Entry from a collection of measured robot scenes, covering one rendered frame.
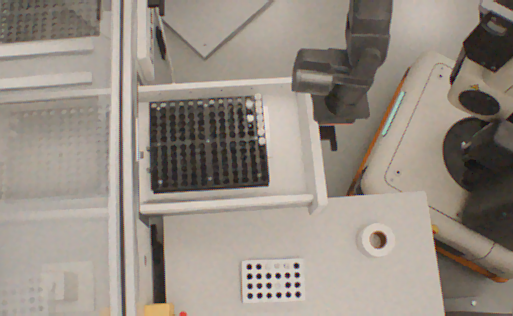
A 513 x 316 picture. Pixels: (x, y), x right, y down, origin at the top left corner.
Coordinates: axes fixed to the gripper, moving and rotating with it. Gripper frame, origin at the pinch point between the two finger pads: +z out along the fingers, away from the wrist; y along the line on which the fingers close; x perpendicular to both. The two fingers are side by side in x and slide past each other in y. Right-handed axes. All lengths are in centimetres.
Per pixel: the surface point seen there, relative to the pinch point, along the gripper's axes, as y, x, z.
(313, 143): 4.4, 5.7, -2.9
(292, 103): 5.7, -6.3, 6.3
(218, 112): 21.5, -2.7, 0.5
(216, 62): 18, -60, 90
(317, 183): 4.5, 13.3, -2.9
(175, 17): 34, -80, 87
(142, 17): 35.8, -23.1, -1.9
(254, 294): 16.4, 31.9, 10.7
